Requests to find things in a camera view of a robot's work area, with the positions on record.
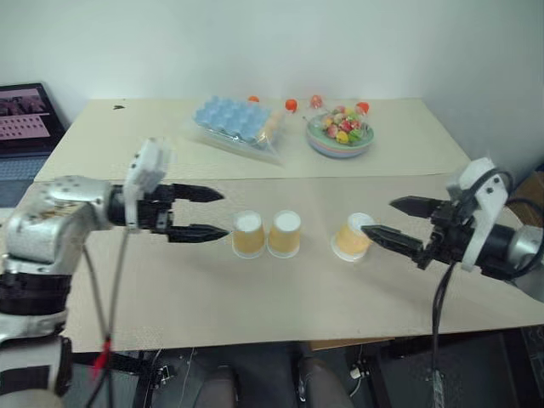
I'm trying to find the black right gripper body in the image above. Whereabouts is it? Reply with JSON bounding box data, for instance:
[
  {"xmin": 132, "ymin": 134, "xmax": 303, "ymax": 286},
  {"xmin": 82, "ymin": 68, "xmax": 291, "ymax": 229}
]
[{"xmin": 416, "ymin": 199, "xmax": 473, "ymax": 272}]

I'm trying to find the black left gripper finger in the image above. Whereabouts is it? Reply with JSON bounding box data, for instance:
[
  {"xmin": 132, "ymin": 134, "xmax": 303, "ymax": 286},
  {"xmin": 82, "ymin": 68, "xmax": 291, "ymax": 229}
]
[
  {"xmin": 167, "ymin": 224, "xmax": 231, "ymax": 245},
  {"xmin": 172, "ymin": 183, "xmax": 226, "ymax": 204}
]

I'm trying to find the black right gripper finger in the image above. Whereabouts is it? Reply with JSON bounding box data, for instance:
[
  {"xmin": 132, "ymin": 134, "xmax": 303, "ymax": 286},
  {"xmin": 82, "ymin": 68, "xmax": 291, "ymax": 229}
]
[
  {"xmin": 360, "ymin": 224, "xmax": 427, "ymax": 261},
  {"xmin": 389, "ymin": 195, "xmax": 441, "ymax": 219}
]

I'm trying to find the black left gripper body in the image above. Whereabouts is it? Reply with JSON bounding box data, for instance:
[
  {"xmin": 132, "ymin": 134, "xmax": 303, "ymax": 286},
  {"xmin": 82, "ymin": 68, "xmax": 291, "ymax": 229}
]
[{"xmin": 138, "ymin": 183, "xmax": 180, "ymax": 235}]

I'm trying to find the yellow paper cup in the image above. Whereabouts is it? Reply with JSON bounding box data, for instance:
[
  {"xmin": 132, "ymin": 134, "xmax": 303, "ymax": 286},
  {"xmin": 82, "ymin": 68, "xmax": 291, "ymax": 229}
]
[
  {"xmin": 331, "ymin": 212, "xmax": 377, "ymax": 262},
  {"xmin": 230, "ymin": 209, "xmax": 266, "ymax": 260},
  {"xmin": 266, "ymin": 209, "xmax": 303, "ymax": 260}
]

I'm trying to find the clear plastic bag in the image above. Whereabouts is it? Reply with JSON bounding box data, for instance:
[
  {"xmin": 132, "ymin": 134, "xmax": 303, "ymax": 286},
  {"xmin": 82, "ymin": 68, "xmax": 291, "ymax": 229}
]
[{"xmin": 184, "ymin": 95, "xmax": 286, "ymax": 167}]

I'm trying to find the blue egg tray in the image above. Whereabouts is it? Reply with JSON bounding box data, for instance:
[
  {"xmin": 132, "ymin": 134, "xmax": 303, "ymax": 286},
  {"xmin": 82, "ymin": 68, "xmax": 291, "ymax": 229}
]
[{"xmin": 194, "ymin": 96, "xmax": 274, "ymax": 144}]

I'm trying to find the bowl of colourful candies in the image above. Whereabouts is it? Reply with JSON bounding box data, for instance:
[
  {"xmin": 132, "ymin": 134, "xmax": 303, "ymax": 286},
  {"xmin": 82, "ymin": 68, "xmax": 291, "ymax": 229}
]
[{"xmin": 305, "ymin": 113, "xmax": 377, "ymax": 160}]

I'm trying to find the brown cardboard box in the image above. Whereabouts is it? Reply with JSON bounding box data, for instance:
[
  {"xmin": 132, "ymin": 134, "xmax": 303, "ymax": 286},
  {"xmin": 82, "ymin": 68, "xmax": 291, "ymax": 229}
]
[{"xmin": 507, "ymin": 168, "xmax": 544, "ymax": 216}]

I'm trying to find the clear bag of colourful sweets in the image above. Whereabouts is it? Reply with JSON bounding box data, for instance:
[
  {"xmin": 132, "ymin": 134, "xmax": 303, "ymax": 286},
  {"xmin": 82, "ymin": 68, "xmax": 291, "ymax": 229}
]
[{"xmin": 303, "ymin": 104, "xmax": 371, "ymax": 145}]

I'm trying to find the open laptop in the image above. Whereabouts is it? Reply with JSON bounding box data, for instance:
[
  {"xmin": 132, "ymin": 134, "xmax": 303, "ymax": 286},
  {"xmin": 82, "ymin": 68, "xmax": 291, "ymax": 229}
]
[{"xmin": 0, "ymin": 82, "xmax": 70, "ymax": 184}]

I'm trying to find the dark rounded shape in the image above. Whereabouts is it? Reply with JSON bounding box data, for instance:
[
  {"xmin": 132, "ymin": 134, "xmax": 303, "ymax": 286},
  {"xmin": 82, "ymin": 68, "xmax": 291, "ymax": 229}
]
[{"xmin": 296, "ymin": 355, "xmax": 356, "ymax": 408}]

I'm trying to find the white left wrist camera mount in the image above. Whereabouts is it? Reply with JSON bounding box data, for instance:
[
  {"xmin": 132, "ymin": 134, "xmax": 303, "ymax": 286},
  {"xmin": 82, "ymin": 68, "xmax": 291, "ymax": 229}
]
[{"xmin": 123, "ymin": 137, "xmax": 178, "ymax": 234}]

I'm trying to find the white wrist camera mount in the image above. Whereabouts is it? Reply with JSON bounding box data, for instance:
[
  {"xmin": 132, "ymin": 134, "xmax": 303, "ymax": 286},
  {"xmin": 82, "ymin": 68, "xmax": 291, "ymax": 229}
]
[
  {"xmin": 123, "ymin": 137, "xmax": 178, "ymax": 234},
  {"xmin": 445, "ymin": 157, "xmax": 512, "ymax": 274}
]

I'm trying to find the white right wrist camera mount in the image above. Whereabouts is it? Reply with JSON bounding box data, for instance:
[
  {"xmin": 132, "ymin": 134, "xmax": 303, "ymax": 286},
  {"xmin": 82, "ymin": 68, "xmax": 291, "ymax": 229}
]
[{"xmin": 445, "ymin": 157, "xmax": 512, "ymax": 274}]

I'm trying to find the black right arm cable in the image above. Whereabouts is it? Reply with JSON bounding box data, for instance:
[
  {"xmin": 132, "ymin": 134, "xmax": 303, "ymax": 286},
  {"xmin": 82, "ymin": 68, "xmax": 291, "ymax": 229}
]
[{"xmin": 429, "ymin": 168, "xmax": 544, "ymax": 408}]

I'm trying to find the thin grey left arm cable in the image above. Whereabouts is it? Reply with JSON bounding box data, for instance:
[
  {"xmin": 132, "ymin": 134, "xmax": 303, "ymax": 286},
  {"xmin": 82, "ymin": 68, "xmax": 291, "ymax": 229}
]
[
  {"xmin": 81, "ymin": 246, "xmax": 107, "ymax": 341},
  {"xmin": 105, "ymin": 229, "xmax": 131, "ymax": 341}
]

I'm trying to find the red cable connector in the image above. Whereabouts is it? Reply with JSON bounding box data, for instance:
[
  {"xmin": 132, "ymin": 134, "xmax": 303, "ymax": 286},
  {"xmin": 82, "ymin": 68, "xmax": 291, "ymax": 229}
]
[{"xmin": 92, "ymin": 337, "xmax": 113, "ymax": 380}]

